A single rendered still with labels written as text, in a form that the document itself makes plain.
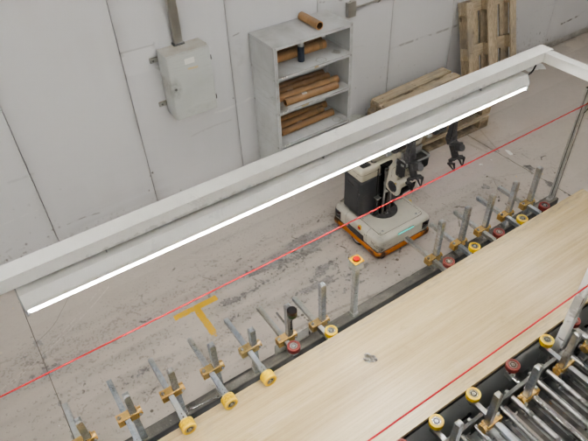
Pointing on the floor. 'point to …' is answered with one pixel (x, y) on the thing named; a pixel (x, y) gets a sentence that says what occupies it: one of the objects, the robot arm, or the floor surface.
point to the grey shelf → (333, 27)
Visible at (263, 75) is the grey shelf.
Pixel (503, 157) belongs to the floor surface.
